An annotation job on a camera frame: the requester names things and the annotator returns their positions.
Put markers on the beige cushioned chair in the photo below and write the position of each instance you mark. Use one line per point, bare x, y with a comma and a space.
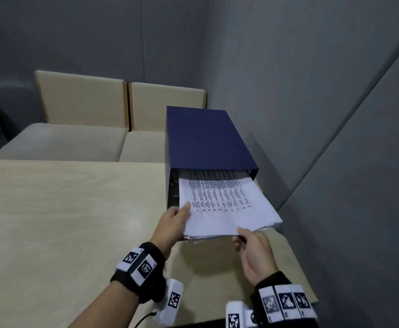
79, 99
168, 95

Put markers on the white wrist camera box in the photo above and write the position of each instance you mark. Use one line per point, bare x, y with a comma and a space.
173, 300
235, 317

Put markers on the person's left forearm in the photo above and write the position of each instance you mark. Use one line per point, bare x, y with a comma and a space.
103, 307

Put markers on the person's left hand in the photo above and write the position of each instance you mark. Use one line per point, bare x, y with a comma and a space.
170, 228

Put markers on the stack of printed paper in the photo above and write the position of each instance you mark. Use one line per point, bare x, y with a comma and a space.
226, 215

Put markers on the person's right hand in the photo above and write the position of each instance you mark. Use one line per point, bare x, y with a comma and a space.
257, 259

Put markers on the black marker wristband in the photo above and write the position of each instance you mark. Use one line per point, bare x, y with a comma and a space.
271, 280
151, 290

